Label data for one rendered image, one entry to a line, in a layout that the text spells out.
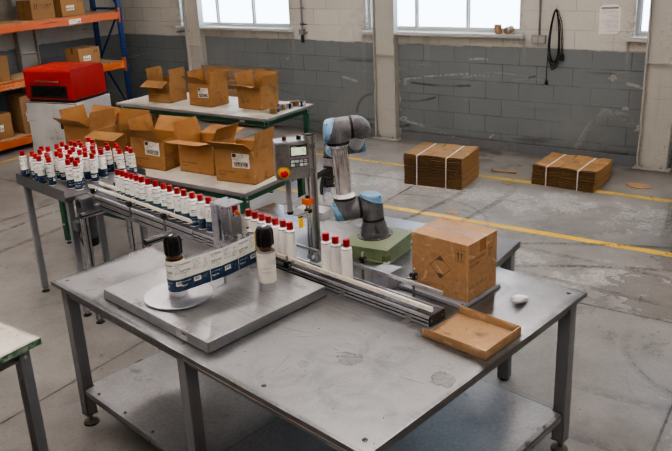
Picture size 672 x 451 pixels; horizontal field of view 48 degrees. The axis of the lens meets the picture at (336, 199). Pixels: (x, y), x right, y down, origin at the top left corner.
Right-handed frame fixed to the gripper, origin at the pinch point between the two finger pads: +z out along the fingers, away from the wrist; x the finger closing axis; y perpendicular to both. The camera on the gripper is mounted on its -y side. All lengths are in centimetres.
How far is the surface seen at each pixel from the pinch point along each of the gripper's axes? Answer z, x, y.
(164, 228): 23, -41, -81
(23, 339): 56, -156, -55
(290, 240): 13, -61, 18
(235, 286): 33, -92, 9
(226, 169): -5, 63, -118
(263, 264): 20, -93, 25
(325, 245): 12, -68, 42
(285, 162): -25, -65, 15
